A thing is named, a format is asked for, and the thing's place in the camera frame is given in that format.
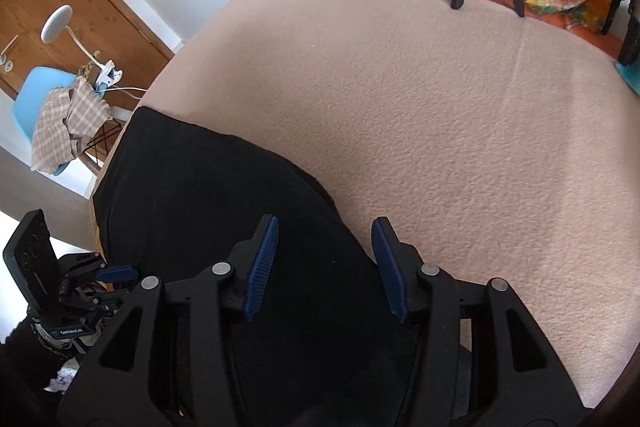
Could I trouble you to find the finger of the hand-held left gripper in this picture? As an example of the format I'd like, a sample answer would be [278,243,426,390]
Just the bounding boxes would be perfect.
[97,264,139,284]

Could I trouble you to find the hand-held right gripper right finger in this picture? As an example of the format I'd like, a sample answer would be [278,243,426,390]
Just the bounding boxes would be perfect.
[371,217,588,427]

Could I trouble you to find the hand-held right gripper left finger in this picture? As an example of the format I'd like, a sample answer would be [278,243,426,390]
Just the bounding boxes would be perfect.
[57,214,279,427]

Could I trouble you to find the black pants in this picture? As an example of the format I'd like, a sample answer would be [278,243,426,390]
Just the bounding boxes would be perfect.
[92,106,431,427]

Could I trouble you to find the person's left forearm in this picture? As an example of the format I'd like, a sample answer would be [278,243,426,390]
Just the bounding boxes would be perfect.
[0,317,96,427]

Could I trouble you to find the beige checked cloth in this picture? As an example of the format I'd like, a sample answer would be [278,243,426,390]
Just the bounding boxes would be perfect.
[31,79,113,172]

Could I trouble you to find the beige fleece blanket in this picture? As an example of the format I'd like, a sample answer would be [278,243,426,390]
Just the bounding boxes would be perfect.
[90,0,640,410]

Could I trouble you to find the light blue chair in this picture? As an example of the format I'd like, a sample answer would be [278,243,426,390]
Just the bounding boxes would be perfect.
[12,67,113,178]

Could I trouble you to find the white clip lamp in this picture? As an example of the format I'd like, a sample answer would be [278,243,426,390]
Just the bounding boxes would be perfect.
[41,5,123,90]

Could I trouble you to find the teal object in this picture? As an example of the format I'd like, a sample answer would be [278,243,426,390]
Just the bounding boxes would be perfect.
[614,59,640,95]

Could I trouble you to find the black stand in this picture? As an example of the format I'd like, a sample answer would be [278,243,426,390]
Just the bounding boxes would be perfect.
[600,0,640,68]

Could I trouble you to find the white cable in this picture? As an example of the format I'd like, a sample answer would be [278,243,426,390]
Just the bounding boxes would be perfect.
[102,84,148,100]

